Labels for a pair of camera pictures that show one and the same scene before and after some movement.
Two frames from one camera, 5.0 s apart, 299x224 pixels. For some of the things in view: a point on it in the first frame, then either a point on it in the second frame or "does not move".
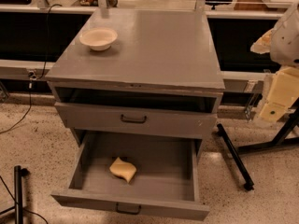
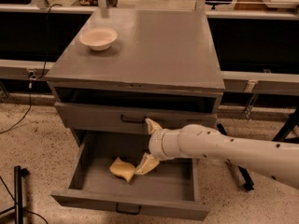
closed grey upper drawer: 133,119 does not move
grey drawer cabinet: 160,78 does not move
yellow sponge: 122,169 does not move
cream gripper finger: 283,93 -> 163,145
